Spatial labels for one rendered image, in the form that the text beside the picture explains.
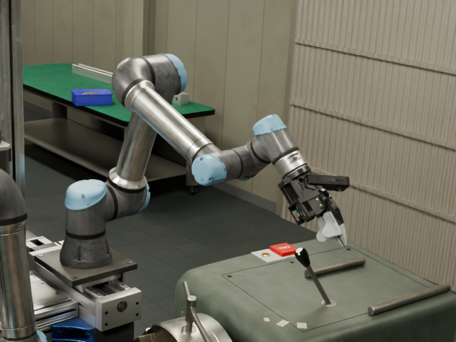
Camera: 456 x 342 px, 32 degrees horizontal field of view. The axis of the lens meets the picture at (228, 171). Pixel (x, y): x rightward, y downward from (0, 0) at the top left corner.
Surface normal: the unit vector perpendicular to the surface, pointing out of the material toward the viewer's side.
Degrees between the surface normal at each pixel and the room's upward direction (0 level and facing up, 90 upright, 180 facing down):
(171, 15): 90
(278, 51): 90
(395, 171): 90
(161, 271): 0
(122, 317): 90
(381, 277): 0
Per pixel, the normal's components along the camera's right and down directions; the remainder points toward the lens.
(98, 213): 0.73, 0.24
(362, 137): -0.76, 0.15
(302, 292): 0.05, -0.95
